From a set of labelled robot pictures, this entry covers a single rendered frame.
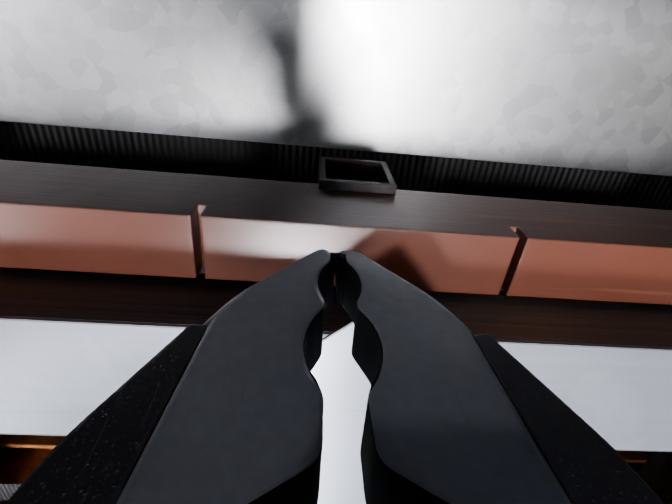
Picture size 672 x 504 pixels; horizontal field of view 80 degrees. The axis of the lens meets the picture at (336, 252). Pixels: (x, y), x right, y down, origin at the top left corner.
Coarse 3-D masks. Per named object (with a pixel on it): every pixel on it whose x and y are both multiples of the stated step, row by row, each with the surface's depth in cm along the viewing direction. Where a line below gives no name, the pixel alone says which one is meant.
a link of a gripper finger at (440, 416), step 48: (336, 288) 12; (384, 288) 10; (384, 336) 8; (432, 336) 9; (384, 384) 7; (432, 384) 7; (480, 384) 7; (384, 432) 6; (432, 432) 7; (480, 432) 7; (528, 432) 7; (384, 480) 6; (432, 480) 6; (480, 480) 6; (528, 480) 6
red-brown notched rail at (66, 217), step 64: (0, 192) 21; (64, 192) 22; (128, 192) 23; (192, 192) 24; (256, 192) 25; (320, 192) 26; (0, 256) 22; (64, 256) 22; (128, 256) 22; (192, 256) 22; (256, 256) 23; (384, 256) 23; (448, 256) 23; (512, 256) 23; (576, 256) 23; (640, 256) 24
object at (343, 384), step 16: (336, 336) 21; (352, 336) 21; (336, 352) 21; (320, 368) 22; (336, 368) 22; (352, 368) 22; (320, 384) 23; (336, 384) 23; (352, 384) 23; (368, 384) 23; (336, 400) 23; (352, 400) 23
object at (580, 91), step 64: (0, 0) 28; (64, 0) 28; (128, 0) 29; (192, 0) 29; (256, 0) 29; (320, 0) 29; (384, 0) 29; (448, 0) 29; (512, 0) 29; (576, 0) 30; (640, 0) 30; (0, 64) 30; (64, 64) 30; (128, 64) 31; (192, 64) 31; (256, 64) 31; (320, 64) 31; (384, 64) 31; (448, 64) 31; (512, 64) 32; (576, 64) 32; (640, 64) 32; (128, 128) 33; (192, 128) 33; (256, 128) 33; (320, 128) 34; (384, 128) 34; (448, 128) 34; (512, 128) 34; (576, 128) 34; (640, 128) 34
